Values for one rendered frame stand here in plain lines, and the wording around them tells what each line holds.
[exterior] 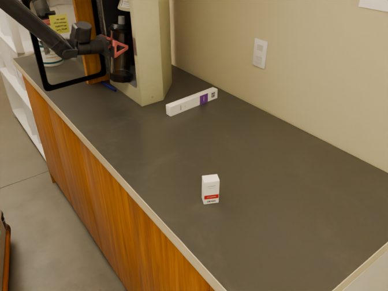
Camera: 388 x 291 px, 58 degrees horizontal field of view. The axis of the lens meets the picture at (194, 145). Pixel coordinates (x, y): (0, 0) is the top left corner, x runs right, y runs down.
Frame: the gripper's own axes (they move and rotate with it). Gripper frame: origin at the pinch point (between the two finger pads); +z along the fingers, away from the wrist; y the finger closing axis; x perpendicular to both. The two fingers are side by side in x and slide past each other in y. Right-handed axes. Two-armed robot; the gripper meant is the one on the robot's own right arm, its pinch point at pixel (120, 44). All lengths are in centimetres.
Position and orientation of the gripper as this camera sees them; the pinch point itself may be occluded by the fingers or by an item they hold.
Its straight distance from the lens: 158.7
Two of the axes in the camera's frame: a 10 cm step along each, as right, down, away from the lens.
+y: -6.2, -4.2, 6.6
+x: -1.0, 8.8, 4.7
